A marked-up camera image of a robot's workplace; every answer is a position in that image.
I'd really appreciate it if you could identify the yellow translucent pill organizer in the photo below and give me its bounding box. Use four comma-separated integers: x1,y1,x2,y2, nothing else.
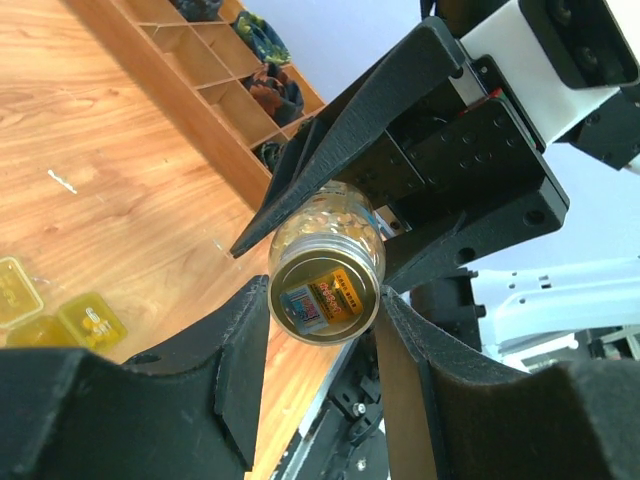
1,256,128,353

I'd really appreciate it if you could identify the dark patterned rolled tie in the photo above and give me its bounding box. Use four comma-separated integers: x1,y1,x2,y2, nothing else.
252,140,287,174

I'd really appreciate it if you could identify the brown wooden compartment tray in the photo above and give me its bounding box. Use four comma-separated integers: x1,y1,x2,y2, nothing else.
66,0,324,209

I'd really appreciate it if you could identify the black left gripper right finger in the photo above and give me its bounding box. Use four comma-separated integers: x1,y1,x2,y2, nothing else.
375,287,639,479

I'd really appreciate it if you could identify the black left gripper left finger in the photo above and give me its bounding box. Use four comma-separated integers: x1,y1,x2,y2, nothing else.
1,275,269,479

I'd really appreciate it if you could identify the black orange rolled tie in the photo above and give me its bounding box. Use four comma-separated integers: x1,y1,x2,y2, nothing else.
241,62,305,127

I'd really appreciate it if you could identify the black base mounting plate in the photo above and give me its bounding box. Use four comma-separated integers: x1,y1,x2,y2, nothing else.
271,335,390,479

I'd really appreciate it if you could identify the blue yellow rolled tie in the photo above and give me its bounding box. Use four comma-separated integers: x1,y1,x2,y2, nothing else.
232,11,291,66

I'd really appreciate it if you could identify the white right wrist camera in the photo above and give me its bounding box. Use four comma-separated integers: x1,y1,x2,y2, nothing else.
438,1,639,146

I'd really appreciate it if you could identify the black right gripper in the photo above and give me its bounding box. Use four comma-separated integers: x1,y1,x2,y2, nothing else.
230,17,569,293

